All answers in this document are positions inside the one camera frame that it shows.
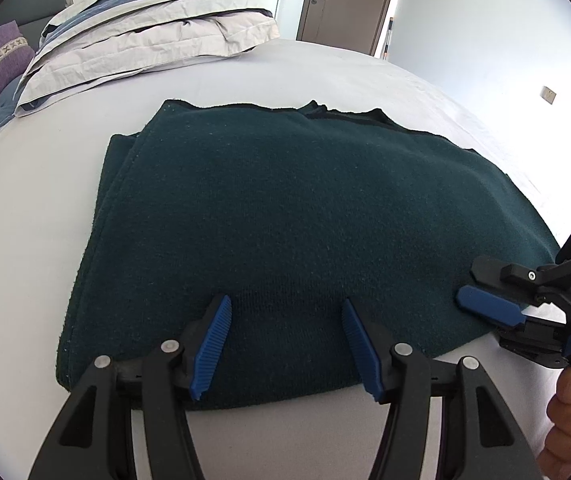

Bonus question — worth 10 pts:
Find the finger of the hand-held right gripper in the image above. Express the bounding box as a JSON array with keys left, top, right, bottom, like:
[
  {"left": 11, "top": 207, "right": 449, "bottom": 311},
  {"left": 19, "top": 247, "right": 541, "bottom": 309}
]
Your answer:
[
  {"left": 455, "top": 285, "right": 571, "bottom": 367},
  {"left": 471, "top": 255, "right": 552, "bottom": 294}
]

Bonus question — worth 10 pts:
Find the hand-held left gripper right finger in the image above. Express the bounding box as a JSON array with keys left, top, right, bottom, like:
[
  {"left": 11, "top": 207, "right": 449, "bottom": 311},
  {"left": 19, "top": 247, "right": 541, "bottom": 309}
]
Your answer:
[{"left": 340, "top": 298, "right": 541, "bottom": 480}]

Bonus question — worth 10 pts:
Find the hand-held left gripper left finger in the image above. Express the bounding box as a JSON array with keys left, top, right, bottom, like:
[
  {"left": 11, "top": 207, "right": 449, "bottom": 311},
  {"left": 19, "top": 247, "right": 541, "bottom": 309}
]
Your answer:
[{"left": 28, "top": 294, "right": 233, "bottom": 480}]

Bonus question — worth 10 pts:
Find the dark green sweater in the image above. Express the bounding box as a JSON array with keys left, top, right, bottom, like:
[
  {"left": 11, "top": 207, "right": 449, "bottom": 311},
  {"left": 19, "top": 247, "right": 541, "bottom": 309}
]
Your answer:
[{"left": 55, "top": 99, "right": 562, "bottom": 411}]

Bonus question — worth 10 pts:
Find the bed with white sheet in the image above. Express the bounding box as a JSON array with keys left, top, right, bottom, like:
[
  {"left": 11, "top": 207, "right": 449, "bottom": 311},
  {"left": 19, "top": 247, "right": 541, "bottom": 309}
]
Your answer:
[{"left": 0, "top": 37, "right": 571, "bottom": 480}]

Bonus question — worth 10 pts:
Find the folded grey and blue duvet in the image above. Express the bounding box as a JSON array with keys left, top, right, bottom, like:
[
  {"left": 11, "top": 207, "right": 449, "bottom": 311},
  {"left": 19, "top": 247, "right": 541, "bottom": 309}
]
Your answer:
[{"left": 15, "top": 0, "right": 282, "bottom": 119}]

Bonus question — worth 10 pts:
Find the brown door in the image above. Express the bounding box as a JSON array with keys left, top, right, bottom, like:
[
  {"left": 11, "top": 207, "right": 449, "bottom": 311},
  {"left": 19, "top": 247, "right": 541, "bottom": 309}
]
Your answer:
[{"left": 296, "top": 0, "right": 403, "bottom": 56}]

